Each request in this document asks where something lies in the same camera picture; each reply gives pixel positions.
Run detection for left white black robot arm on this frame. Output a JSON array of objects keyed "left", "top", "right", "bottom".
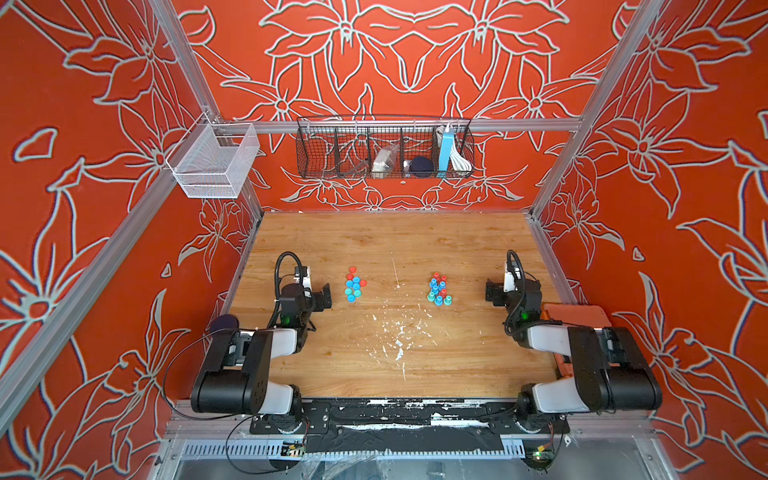
[{"left": 190, "top": 251, "right": 332, "bottom": 422}]

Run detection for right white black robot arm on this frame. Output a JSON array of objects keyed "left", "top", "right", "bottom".
[{"left": 485, "top": 250, "right": 663, "bottom": 422}]

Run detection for orange plastic tool case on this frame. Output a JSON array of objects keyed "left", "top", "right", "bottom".
[{"left": 542, "top": 303, "right": 611, "bottom": 378}]

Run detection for dark blue round brush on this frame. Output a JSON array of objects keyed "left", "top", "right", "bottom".
[{"left": 206, "top": 314, "right": 240, "bottom": 335}]

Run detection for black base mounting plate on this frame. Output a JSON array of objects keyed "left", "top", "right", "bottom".
[{"left": 248, "top": 398, "right": 570, "bottom": 458}]

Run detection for dark blue ball in basket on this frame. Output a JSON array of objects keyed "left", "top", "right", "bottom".
[{"left": 409, "top": 156, "right": 434, "bottom": 178}]

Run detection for light blue box in basket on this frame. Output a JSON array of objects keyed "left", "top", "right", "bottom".
[{"left": 436, "top": 127, "right": 454, "bottom": 178}]

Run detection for silver pouch in basket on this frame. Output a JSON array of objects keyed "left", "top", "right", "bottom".
[{"left": 371, "top": 145, "right": 399, "bottom": 179}]

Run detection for white cables in basket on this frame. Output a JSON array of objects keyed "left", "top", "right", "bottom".
[{"left": 451, "top": 134, "right": 474, "bottom": 176}]

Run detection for black wire wall basket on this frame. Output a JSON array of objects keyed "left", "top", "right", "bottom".
[{"left": 296, "top": 115, "right": 476, "bottom": 180}]

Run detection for clear plastic wall bin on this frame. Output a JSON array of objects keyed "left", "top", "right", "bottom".
[{"left": 168, "top": 123, "right": 260, "bottom": 199}]

